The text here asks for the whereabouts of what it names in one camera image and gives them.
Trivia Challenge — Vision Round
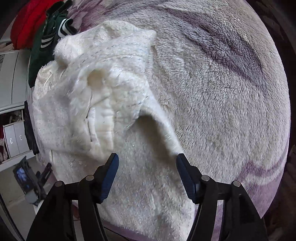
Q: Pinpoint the white fluffy sweater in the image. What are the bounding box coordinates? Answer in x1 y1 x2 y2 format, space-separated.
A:
31 21 195 240

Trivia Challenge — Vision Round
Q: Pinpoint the black garment on bed edge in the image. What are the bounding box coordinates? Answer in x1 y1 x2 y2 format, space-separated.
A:
23 101 39 155

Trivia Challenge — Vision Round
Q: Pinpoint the white wardrobe cabinet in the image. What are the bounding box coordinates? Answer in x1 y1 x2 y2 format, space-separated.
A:
1 50 31 113

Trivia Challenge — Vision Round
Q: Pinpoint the floral purple bed blanket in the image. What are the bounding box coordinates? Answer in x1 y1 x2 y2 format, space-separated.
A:
25 0 292 241

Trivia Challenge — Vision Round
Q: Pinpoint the green striped jacket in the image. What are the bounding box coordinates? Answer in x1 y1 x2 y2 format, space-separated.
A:
28 1 77 88

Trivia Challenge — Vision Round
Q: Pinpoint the red garment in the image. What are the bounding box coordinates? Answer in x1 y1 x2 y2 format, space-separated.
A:
10 0 63 50

